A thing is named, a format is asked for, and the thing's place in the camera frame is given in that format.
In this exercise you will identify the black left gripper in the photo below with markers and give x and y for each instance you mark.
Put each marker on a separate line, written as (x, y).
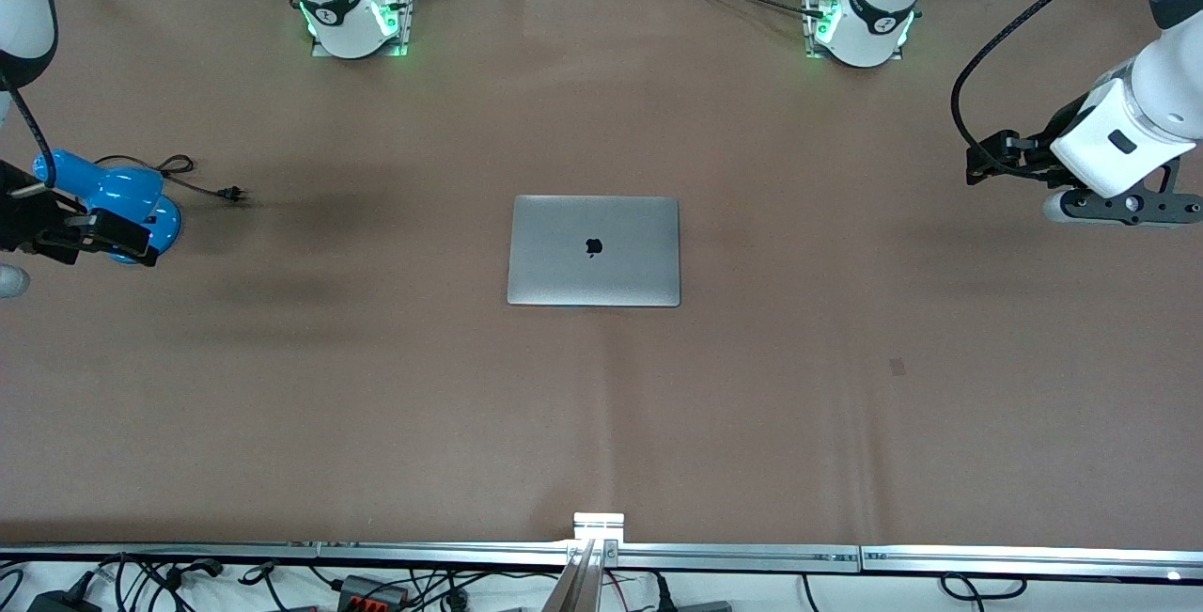
(1060, 126)

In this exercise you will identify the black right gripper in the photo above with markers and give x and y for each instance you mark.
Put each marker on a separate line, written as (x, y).
(21, 217)

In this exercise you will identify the silver grey laptop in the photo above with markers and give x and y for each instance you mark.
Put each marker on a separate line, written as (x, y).
(594, 250)

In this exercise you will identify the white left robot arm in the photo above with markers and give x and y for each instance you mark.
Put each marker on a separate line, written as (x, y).
(879, 1)

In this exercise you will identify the blue desk lamp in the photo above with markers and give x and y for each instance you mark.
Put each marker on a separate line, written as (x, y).
(113, 184)

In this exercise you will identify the black power adapter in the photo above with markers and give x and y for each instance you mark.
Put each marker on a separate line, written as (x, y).
(61, 601)

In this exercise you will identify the black orange connector box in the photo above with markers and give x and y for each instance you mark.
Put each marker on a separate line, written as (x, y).
(371, 590)

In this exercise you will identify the brown table cover sheet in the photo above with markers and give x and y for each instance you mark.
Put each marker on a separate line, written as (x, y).
(601, 424)

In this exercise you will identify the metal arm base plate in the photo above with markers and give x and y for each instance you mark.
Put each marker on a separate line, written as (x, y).
(810, 39)
(402, 6)

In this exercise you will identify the aluminium table edge rail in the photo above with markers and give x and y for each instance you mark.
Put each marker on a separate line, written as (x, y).
(752, 556)

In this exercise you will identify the aluminium camera post bracket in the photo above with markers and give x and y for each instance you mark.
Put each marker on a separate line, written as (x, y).
(599, 525)

